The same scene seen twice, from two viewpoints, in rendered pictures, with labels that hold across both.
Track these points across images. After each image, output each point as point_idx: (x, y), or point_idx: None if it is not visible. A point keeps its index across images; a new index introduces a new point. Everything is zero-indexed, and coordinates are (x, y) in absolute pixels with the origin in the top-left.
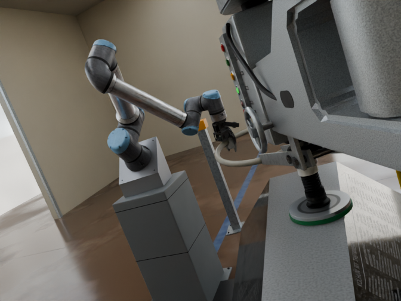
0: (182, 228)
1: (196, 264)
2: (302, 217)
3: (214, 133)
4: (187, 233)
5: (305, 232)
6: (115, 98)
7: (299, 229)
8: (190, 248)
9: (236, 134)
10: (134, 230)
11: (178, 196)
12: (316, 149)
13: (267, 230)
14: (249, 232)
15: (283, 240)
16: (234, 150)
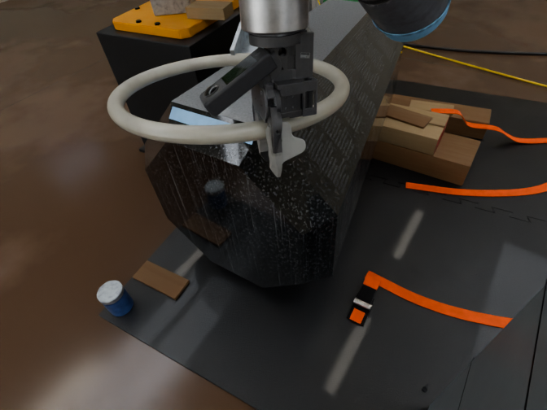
0: (489, 355)
1: (452, 388)
2: (307, 28)
3: (313, 78)
4: (476, 378)
5: (312, 30)
6: None
7: (314, 33)
8: (466, 376)
9: (233, 124)
10: None
11: (521, 365)
12: None
13: (338, 41)
14: (341, 122)
15: (333, 30)
16: (268, 156)
